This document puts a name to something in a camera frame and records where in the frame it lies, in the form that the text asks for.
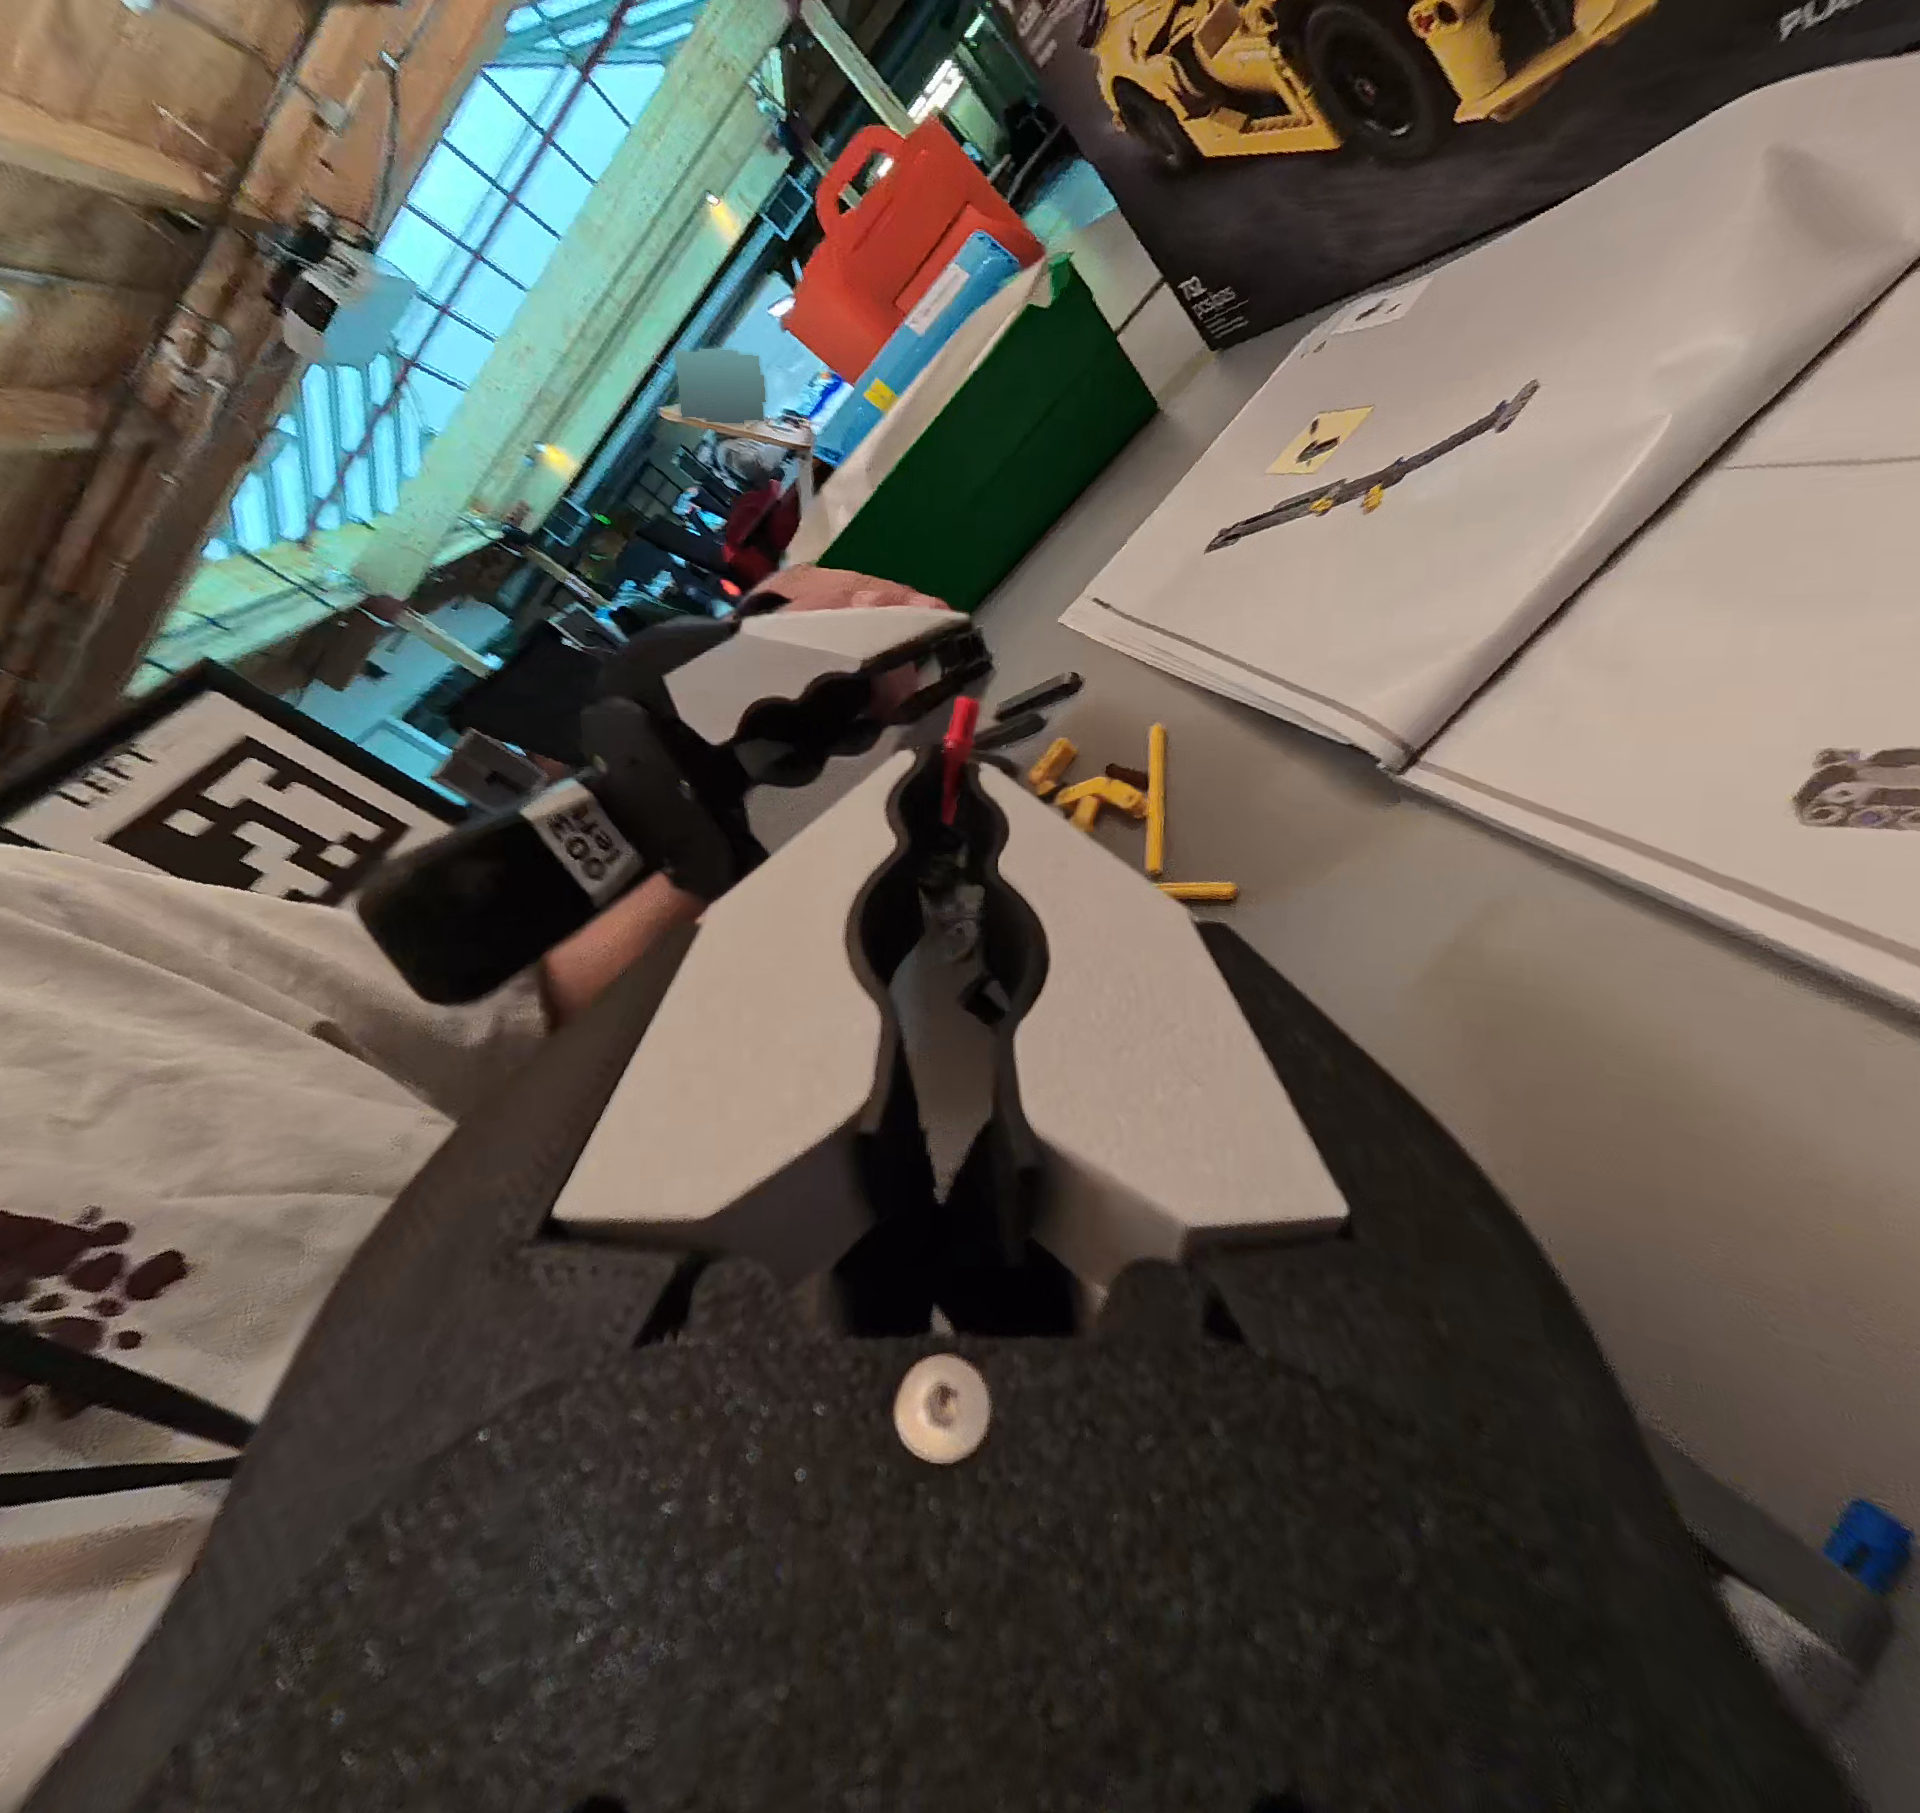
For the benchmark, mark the pile of black grey lego pieces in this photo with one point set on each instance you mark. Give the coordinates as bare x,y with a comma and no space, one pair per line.
1035,695

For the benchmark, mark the blue plastic bag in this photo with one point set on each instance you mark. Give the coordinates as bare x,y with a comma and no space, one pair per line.
938,306

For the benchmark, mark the red background chair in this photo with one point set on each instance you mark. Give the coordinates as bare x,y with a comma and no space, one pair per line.
764,522

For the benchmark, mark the yellow car lego box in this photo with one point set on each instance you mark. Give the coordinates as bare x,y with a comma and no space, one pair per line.
1351,193

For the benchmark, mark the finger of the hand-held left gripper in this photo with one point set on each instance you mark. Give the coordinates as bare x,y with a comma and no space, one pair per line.
811,643
811,792

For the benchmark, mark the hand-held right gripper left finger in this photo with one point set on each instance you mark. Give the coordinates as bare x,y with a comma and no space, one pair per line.
705,1092

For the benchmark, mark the green plastic bin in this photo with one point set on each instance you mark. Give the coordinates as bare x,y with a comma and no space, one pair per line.
1020,447

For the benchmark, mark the person's left hand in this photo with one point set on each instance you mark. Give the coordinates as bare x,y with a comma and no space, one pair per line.
855,588

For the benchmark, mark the yellow lego axle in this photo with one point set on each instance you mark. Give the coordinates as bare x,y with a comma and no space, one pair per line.
1157,800
1197,891

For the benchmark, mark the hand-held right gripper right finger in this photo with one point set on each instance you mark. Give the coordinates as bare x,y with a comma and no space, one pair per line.
1186,1092

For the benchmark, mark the orange plastic carry case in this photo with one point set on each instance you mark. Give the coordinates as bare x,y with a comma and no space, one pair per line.
901,223

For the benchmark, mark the white lego instruction booklet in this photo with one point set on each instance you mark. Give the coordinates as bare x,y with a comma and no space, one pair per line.
1577,418

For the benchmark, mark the grey lego beam assembly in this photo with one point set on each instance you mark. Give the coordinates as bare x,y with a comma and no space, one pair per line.
1756,1543

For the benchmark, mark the white black printed sign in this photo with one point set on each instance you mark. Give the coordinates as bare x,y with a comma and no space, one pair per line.
226,792

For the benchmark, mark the red lego pin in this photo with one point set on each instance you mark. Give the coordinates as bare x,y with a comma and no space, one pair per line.
954,763

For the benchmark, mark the person's white t-shirt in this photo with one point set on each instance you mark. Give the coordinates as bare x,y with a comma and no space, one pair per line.
180,1033

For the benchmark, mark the skylight window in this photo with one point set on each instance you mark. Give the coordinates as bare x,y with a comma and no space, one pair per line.
495,193

